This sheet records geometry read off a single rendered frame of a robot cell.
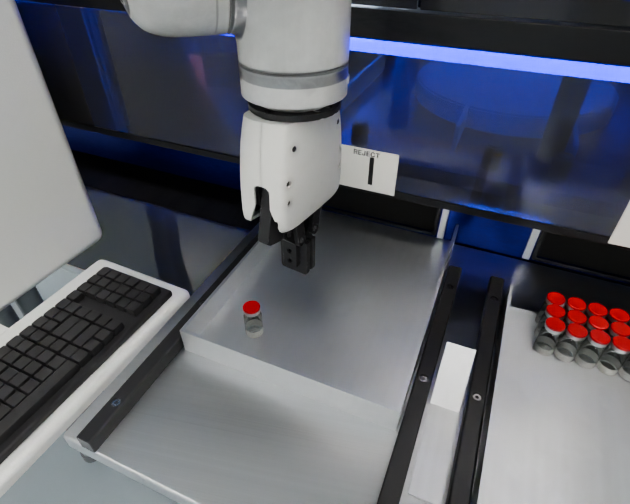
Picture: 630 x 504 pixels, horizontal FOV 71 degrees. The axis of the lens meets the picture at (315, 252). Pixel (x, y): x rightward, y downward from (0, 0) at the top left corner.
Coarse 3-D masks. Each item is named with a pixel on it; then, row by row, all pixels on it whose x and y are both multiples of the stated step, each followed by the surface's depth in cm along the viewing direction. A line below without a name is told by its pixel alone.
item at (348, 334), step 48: (336, 240) 69; (384, 240) 69; (432, 240) 69; (240, 288) 61; (288, 288) 61; (336, 288) 61; (384, 288) 61; (432, 288) 61; (192, 336) 51; (240, 336) 55; (288, 336) 55; (336, 336) 55; (384, 336) 55; (288, 384) 48; (336, 384) 49; (384, 384) 49
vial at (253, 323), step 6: (258, 312) 52; (246, 318) 52; (252, 318) 52; (258, 318) 52; (246, 324) 53; (252, 324) 53; (258, 324) 53; (246, 330) 54; (252, 330) 53; (258, 330) 54; (252, 336) 54; (258, 336) 54
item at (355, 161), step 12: (348, 156) 59; (360, 156) 58; (372, 156) 57; (384, 156) 56; (396, 156) 56; (348, 168) 60; (360, 168) 59; (384, 168) 57; (396, 168) 57; (348, 180) 61; (360, 180) 60; (372, 180) 59; (384, 180) 58; (384, 192) 60
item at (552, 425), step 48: (528, 336) 55; (528, 384) 49; (576, 384) 49; (624, 384) 49; (528, 432) 45; (576, 432) 45; (624, 432) 45; (480, 480) 38; (528, 480) 41; (576, 480) 41; (624, 480) 41
